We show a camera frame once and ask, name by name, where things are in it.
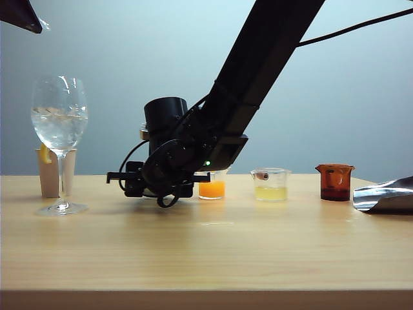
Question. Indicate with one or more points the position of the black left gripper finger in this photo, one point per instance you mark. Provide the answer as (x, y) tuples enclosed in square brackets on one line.
[(19, 13)]

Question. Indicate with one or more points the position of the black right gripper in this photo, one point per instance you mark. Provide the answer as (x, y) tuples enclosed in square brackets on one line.
[(167, 174)]

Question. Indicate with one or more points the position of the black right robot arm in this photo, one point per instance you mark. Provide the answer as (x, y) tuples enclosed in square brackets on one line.
[(264, 64)]

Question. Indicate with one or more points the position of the measuring cup with orange juice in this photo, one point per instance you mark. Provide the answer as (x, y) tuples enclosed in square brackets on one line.
[(213, 189)]

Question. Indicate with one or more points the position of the measuring cup with yellow liquid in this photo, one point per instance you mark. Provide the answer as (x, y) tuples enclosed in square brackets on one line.
[(271, 193)]

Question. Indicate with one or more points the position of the beige paper cup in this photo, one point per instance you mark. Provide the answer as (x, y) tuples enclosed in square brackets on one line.
[(48, 181)]

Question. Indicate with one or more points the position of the amber glass measuring cup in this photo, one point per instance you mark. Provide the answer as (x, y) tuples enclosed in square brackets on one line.
[(335, 184)]

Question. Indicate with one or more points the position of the wine glass with ice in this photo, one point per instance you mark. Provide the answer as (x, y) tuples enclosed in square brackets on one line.
[(59, 129)]

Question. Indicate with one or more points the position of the lemon slice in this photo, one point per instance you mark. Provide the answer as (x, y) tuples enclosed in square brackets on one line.
[(45, 155)]

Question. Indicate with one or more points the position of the stainless steel scoop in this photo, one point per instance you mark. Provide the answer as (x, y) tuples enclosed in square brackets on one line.
[(387, 197)]

